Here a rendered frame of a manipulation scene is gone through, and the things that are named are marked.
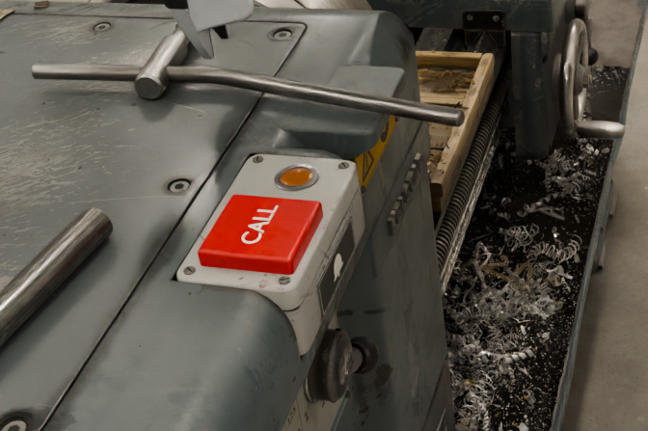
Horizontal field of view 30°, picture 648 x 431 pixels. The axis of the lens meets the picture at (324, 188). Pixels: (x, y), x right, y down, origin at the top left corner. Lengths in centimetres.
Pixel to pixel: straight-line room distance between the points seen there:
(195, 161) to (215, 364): 20
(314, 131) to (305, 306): 16
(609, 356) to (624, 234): 39
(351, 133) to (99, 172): 17
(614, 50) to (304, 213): 167
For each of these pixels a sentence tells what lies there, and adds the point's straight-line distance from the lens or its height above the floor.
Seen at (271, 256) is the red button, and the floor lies 127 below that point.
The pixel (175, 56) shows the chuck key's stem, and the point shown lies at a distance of 92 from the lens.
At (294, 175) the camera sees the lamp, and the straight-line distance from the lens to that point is 78.
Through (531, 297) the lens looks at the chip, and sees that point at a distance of 172.
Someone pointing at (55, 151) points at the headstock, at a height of 125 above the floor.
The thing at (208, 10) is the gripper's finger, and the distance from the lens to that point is 84.
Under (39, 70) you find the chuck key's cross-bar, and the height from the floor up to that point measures 127.
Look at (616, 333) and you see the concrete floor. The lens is 251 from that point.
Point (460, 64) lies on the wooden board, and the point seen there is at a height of 89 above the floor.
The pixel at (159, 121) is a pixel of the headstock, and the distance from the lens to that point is 87.
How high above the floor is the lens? 169
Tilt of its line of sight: 35 degrees down
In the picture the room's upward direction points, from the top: 9 degrees counter-clockwise
